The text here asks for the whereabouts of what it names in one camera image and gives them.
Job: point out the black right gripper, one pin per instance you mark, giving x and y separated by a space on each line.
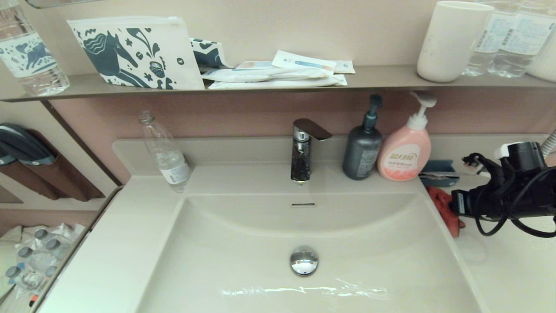
467 202

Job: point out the orange microfibre cloth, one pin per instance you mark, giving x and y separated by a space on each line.
445 208

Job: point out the chrome sink faucet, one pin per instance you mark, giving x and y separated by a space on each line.
300 161

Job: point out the white ceramic sink basin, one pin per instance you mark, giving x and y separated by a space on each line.
243 261

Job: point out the small blue tray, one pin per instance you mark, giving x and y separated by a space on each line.
438 167

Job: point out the pink soap pump bottle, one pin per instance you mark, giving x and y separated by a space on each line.
404 156

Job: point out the dark grey pump bottle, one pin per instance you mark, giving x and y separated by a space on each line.
360 152

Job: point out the white plastic cup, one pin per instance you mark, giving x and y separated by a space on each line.
451 43

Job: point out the white label water bottle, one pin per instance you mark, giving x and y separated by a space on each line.
521 43
493 39

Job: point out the chrome drain stopper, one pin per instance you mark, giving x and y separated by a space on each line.
304 260

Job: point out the small white sachet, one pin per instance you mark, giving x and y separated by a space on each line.
345 66

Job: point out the blue striped white sachet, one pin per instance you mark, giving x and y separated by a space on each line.
304 61

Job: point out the long flat white packet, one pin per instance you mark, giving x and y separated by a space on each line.
278 82

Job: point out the white wrapped toiletry packet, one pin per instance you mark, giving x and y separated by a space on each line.
260 74

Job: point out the small horse print pouch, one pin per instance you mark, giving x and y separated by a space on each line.
210 54

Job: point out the clear empty plastic bottle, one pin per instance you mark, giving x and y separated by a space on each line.
167 156

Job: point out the large horse print pouch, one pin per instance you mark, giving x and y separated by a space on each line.
130 52

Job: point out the shrink-wrapped water bottle pack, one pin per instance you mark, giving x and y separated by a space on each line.
39 261

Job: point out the small orange black object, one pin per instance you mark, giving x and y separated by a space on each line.
34 299

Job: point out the horse label water bottle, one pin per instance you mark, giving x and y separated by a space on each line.
30 56

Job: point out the taupe wall shelf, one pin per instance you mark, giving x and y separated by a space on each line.
382 78

